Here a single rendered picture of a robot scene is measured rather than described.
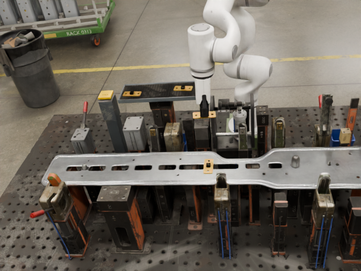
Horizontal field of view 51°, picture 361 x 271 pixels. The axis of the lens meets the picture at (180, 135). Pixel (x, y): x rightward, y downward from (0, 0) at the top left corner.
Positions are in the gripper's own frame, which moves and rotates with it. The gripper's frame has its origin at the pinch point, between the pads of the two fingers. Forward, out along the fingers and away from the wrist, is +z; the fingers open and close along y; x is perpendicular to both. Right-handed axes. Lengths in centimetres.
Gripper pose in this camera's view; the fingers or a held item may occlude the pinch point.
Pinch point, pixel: (204, 109)
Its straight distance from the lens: 140.0
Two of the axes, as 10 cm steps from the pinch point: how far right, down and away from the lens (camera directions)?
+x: 10.0, -0.6, -0.4
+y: 0.1, 6.3, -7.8
